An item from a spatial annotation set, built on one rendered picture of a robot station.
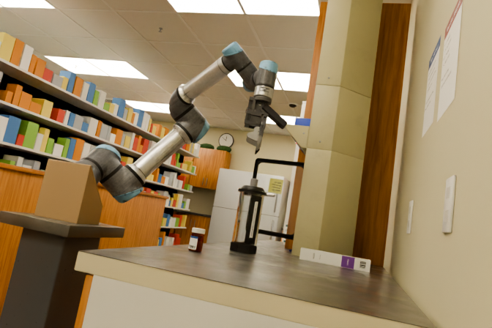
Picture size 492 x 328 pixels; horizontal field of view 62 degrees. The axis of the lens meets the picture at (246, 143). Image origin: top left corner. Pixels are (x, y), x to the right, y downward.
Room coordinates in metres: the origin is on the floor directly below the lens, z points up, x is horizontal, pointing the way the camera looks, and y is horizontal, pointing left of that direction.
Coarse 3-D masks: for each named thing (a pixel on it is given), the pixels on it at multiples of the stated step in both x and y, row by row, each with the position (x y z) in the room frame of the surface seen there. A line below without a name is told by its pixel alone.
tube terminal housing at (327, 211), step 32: (320, 96) 1.81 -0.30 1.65; (352, 96) 1.82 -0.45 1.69; (320, 128) 1.80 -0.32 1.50; (352, 128) 1.84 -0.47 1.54; (320, 160) 1.80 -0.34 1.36; (352, 160) 1.85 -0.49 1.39; (320, 192) 1.79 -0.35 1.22; (352, 192) 1.86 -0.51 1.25; (320, 224) 1.79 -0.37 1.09; (352, 224) 1.87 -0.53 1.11
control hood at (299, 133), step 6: (288, 126) 1.84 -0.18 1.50; (294, 126) 1.84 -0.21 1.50; (300, 126) 1.83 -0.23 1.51; (306, 126) 1.82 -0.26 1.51; (288, 132) 1.93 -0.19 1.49; (294, 132) 1.83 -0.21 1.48; (300, 132) 1.83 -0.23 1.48; (306, 132) 1.82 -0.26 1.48; (294, 138) 1.84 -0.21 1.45; (300, 138) 1.83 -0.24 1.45; (306, 138) 1.82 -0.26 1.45; (300, 144) 1.82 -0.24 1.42; (306, 144) 1.82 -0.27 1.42
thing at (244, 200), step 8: (240, 192) 1.54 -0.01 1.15; (248, 192) 1.50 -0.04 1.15; (264, 192) 1.52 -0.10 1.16; (240, 200) 1.53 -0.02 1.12; (248, 200) 1.51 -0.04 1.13; (240, 208) 1.52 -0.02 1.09; (248, 208) 1.51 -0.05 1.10; (240, 216) 1.52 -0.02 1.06; (240, 224) 1.51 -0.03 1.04; (240, 232) 1.51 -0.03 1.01; (256, 232) 1.53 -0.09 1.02; (232, 240) 1.54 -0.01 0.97; (240, 240) 1.51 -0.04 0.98; (256, 240) 1.54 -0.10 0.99
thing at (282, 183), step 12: (264, 168) 2.22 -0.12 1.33; (276, 168) 2.19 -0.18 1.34; (288, 168) 2.16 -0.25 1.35; (300, 168) 2.14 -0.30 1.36; (264, 180) 2.22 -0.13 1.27; (276, 180) 2.19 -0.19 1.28; (288, 180) 2.16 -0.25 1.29; (300, 180) 2.13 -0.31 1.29; (276, 192) 2.18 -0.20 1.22; (288, 192) 2.15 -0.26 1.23; (264, 204) 2.21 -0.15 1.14; (276, 204) 2.18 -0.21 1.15; (288, 204) 2.15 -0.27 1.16; (264, 216) 2.20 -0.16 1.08; (276, 216) 2.18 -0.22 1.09; (288, 216) 2.15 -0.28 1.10; (264, 228) 2.20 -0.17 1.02; (276, 228) 2.17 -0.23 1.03; (288, 228) 2.14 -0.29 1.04
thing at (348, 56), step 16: (336, 0) 1.81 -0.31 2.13; (352, 0) 1.79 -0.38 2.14; (368, 0) 1.84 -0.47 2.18; (336, 16) 1.80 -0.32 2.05; (352, 16) 1.79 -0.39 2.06; (368, 16) 1.84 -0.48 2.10; (336, 32) 1.80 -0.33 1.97; (352, 32) 1.80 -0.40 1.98; (368, 32) 1.85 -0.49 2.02; (336, 48) 1.80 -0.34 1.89; (352, 48) 1.81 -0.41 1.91; (368, 48) 1.85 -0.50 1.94; (320, 64) 1.81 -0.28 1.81; (336, 64) 1.79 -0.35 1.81; (352, 64) 1.81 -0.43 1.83; (368, 64) 1.86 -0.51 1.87; (320, 80) 1.81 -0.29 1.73; (336, 80) 1.79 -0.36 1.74; (352, 80) 1.82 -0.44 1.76; (368, 80) 1.87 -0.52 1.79; (368, 96) 1.87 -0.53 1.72
